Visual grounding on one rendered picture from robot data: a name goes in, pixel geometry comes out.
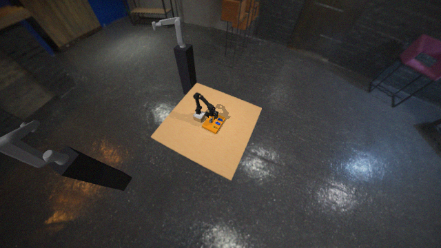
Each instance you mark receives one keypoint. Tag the orange rectangular block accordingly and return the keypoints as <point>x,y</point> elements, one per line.
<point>215,125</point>

